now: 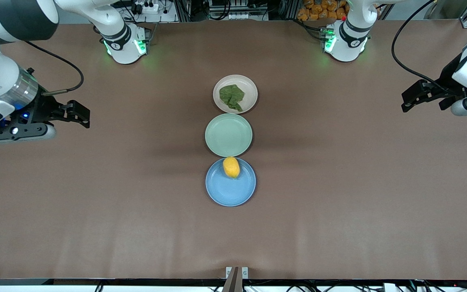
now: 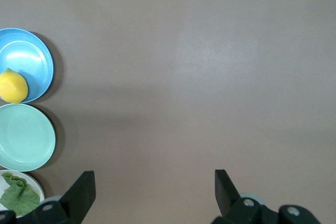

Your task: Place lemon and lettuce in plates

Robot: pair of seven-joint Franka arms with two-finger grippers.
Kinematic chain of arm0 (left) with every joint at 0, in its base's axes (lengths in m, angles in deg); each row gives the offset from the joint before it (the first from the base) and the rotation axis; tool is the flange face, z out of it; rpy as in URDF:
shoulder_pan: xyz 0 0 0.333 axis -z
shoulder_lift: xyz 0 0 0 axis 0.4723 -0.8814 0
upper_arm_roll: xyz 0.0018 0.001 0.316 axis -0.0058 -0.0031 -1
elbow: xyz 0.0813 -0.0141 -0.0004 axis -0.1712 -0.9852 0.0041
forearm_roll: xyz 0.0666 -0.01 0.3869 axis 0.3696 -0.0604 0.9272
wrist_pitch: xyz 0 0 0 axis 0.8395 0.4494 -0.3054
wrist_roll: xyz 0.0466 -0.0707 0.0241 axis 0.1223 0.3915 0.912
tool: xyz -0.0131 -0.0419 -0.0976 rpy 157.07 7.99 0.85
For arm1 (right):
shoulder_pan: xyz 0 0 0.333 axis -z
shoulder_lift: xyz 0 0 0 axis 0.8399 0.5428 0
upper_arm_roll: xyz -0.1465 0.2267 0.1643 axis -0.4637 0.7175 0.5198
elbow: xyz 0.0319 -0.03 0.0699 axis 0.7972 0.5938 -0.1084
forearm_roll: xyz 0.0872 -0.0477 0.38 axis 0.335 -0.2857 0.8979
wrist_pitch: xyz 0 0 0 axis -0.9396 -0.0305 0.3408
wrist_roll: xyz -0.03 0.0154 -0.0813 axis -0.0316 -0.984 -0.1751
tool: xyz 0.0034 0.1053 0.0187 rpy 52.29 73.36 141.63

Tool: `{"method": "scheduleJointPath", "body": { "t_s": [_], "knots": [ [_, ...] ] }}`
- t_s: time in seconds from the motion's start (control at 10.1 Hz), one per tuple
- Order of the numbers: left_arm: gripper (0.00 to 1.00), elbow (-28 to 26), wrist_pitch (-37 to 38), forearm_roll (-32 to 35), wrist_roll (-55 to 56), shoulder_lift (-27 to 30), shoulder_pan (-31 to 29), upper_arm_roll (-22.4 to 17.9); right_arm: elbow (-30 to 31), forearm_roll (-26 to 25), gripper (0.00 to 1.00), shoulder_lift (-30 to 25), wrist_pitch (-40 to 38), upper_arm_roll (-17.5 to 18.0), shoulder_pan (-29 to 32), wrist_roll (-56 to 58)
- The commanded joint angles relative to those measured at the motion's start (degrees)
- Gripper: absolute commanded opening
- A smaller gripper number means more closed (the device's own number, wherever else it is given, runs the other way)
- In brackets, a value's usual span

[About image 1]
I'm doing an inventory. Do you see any blue plate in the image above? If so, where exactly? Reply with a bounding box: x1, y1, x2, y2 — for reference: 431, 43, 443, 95
206, 157, 256, 207

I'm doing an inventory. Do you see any white power strip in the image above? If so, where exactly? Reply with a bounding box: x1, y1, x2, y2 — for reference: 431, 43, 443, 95
135, 0, 161, 13

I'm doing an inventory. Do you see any green lettuce leaf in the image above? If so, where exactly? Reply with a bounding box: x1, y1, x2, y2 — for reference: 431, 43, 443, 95
219, 84, 245, 112

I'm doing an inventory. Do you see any beige plate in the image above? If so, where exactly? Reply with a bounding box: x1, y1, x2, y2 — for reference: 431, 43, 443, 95
213, 74, 258, 114

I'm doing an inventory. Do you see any orange packets pile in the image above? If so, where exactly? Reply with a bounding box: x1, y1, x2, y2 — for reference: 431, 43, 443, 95
297, 0, 347, 21

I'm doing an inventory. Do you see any black equipment rack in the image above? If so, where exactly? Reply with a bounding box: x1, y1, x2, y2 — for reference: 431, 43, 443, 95
177, 0, 295, 21

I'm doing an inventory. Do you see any mint green plate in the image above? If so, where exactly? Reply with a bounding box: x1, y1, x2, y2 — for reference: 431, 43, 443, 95
205, 113, 253, 158

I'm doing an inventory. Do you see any grey metal table bracket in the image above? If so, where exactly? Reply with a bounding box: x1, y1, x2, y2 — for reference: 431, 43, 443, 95
225, 266, 249, 292

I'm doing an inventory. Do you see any yellow lemon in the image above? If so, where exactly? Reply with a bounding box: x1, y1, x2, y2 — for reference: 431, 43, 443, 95
223, 156, 240, 179

